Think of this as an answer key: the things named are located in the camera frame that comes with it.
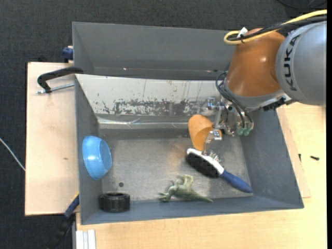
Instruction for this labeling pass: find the black hairbrush with blue handle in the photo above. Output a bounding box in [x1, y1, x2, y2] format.
[185, 148, 254, 194]

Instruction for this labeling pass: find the black rubber toy tyre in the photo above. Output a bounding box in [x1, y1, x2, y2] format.
[99, 192, 131, 213]

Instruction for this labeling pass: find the blue plastic bowl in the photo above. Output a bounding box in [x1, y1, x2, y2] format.
[81, 135, 113, 181]

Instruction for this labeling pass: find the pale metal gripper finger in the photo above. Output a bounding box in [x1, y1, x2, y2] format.
[199, 96, 217, 114]
[203, 130, 223, 156]

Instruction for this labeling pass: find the grey metal bin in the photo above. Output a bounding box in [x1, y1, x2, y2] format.
[72, 21, 305, 225]

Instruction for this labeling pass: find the orange plastic cup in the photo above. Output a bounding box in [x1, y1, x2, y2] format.
[187, 114, 223, 151]

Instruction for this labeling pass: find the green toy dinosaur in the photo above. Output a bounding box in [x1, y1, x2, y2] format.
[158, 174, 214, 203]

